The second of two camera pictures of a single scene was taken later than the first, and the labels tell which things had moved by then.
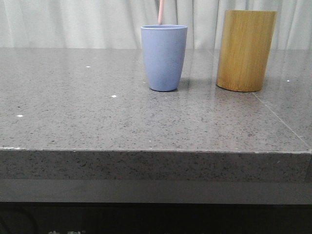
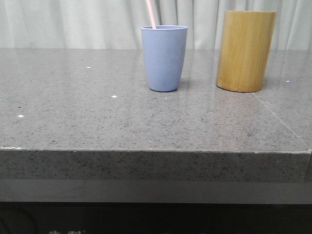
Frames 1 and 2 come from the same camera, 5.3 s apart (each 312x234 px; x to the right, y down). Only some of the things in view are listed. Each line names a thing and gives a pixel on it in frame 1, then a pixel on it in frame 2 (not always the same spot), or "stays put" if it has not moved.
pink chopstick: x=160 y=12 -> x=152 y=14
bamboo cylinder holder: x=246 y=43 stays put
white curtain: x=117 y=24 stays put
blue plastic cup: x=164 y=47 stays put
